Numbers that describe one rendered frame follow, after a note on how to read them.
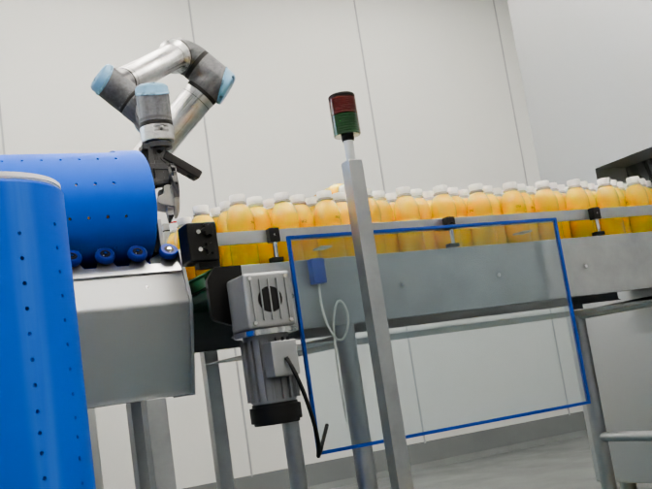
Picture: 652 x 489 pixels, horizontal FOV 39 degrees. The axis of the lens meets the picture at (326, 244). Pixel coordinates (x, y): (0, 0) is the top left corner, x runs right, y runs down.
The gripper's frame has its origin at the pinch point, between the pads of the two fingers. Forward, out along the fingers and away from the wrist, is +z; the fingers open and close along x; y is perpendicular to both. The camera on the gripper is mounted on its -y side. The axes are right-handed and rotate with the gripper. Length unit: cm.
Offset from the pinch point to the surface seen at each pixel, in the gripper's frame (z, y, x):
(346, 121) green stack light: -8, -25, 55
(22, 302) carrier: 29, 53, 76
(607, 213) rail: 14, -117, 37
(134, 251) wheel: 13.6, 19.6, 27.3
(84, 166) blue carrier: -6.8, 29.0, 28.3
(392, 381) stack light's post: 51, -27, 54
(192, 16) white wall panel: -178, -113, -265
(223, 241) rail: 14.2, 1.3, 37.1
